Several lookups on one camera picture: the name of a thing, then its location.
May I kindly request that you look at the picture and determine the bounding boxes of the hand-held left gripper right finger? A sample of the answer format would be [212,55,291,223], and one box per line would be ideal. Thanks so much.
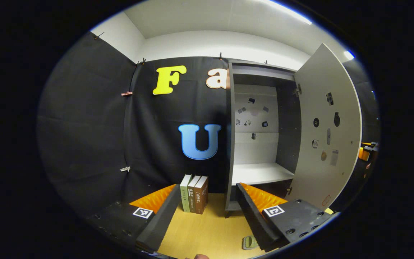
[236,182,337,252]

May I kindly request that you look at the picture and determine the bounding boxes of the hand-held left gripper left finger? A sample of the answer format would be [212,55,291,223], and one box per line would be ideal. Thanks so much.
[85,183,182,253]

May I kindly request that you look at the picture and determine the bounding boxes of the beige cabinet door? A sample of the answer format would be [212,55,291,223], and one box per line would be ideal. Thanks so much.
[287,43,363,213]

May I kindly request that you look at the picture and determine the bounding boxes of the grey coaster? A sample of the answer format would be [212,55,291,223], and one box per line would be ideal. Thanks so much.
[242,235,259,251]

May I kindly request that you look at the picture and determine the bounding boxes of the grey cabinet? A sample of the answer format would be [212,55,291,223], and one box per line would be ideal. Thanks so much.
[225,59,303,219]

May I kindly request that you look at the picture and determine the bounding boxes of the white cabinet shelf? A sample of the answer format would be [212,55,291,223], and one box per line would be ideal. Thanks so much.
[231,162,295,186]

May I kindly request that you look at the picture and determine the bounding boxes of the brown book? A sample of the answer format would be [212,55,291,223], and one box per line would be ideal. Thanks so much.
[187,175,202,214]
[194,176,209,215]

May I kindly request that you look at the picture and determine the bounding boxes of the black backdrop cloth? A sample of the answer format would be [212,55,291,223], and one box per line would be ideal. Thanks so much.
[36,32,382,216]

